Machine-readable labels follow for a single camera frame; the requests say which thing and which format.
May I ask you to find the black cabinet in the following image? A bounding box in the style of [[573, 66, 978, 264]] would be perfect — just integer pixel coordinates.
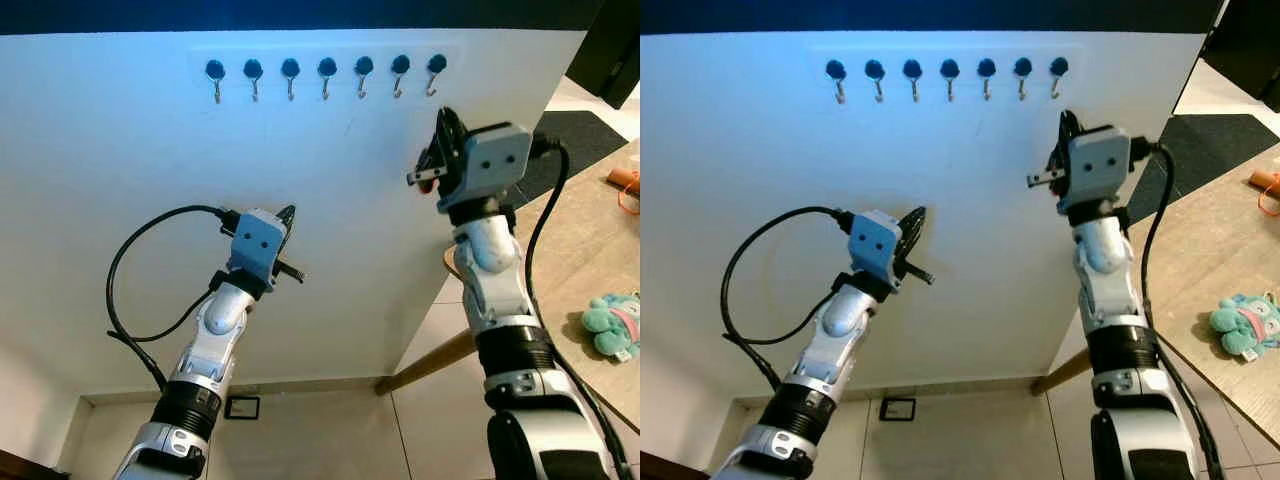
[[565, 0, 641, 109], [1200, 0, 1280, 111]]

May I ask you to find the white partition panel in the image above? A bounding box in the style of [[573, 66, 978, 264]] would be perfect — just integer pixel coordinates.
[[640, 30, 1211, 401], [0, 28, 591, 396]]

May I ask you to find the wooden table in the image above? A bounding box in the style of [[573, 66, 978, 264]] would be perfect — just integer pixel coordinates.
[[375, 140, 641, 431], [1030, 145, 1280, 451]]

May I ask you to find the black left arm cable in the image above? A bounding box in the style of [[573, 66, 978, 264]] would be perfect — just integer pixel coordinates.
[[718, 207, 853, 391], [105, 205, 241, 391]]

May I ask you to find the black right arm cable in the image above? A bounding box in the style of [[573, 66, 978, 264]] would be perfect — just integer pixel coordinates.
[[525, 135, 636, 480], [1130, 138, 1231, 480]]

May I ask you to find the orange handled tool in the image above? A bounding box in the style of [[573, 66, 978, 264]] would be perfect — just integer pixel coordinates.
[[1248, 170, 1280, 218], [605, 168, 641, 216]]

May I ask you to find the white hook rail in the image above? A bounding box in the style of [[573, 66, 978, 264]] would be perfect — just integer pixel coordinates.
[[188, 45, 466, 89], [808, 45, 1086, 89]]

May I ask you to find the dark rug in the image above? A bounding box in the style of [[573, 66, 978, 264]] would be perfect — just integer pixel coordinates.
[[515, 110, 633, 206], [1125, 113, 1279, 226]]

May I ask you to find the turquoise plush toy keychain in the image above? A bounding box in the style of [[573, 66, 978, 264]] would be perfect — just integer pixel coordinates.
[[1208, 292, 1280, 361], [582, 293, 641, 361]]

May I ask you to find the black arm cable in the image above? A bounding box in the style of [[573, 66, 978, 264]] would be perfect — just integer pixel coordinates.
[[525, 135, 636, 480], [1130, 138, 1231, 480], [105, 205, 241, 391], [718, 207, 853, 391]]

